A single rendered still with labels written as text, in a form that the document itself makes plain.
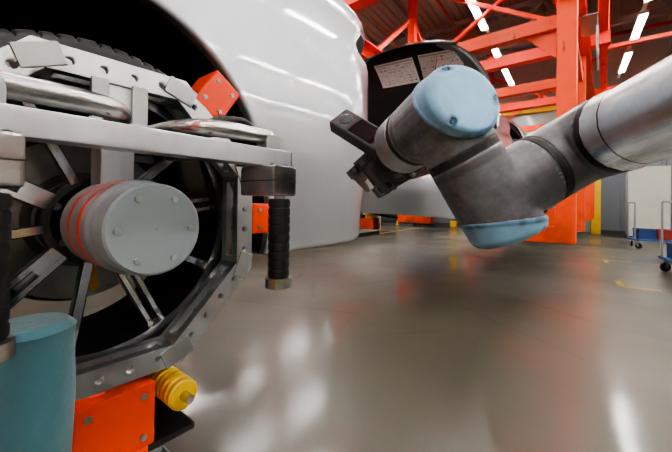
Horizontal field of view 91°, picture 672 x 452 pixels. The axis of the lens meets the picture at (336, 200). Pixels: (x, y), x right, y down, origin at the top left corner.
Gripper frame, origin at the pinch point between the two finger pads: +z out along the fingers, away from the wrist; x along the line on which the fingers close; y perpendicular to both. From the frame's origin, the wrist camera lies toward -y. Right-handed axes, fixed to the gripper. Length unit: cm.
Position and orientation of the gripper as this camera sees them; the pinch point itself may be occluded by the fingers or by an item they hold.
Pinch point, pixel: (353, 171)
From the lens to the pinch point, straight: 71.6
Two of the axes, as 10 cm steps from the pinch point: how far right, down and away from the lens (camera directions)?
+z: -2.5, 1.9, 9.5
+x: 7.2, -6.2, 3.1
